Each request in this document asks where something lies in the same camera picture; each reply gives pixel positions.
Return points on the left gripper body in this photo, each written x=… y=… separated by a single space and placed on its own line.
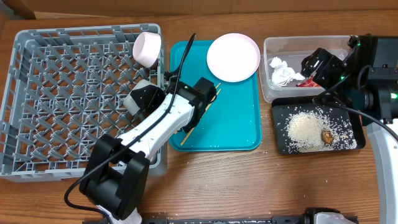
x=153 y=99

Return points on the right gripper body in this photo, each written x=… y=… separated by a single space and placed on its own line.
x=318 y=63

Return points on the red snack wrapper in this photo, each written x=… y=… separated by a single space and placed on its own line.
x=307 y=83

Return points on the grey bowl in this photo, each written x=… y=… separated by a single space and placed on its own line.
x=129 y=103

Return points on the white tissue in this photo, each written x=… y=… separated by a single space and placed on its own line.
x=282 y=74

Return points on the white shallow bowl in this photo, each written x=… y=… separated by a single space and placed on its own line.
x=146 y=48

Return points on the white rice pile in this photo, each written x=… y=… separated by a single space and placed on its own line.
x=306 y=132

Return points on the brown food lump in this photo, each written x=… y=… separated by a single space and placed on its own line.
x=327 y=137

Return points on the large white plate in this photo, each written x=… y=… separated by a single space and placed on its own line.
x=233 y=57

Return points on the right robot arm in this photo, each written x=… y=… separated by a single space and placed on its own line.
x=365 y=83

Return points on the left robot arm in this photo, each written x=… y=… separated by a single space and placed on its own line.
x=118 y=168

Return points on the clear plastic bin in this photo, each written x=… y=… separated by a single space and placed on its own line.
x=293 y=50

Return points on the black tray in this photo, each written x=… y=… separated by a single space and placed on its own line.
x=280 y=124

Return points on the grey plastic dish rack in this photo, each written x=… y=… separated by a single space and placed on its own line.
x=65 y=89

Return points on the teal plastic tray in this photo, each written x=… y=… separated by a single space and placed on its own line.
x=233 y=122

